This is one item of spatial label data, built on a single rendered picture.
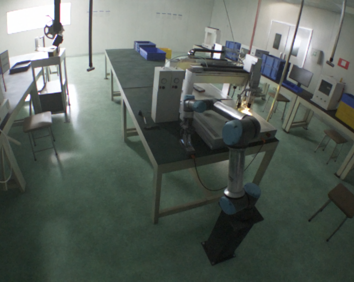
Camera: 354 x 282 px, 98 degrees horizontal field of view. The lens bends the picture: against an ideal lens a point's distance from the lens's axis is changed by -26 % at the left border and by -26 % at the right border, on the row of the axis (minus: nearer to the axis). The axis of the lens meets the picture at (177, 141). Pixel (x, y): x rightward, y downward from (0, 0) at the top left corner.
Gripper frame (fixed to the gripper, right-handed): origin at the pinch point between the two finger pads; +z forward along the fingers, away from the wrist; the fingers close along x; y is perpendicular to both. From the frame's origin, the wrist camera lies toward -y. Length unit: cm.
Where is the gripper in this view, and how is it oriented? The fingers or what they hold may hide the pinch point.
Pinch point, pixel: (186, 144)
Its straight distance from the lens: 151.0
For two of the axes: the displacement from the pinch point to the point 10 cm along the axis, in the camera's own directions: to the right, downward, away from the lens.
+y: 3.1, 3.4, -8.9
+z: -0.3, 9.4, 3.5
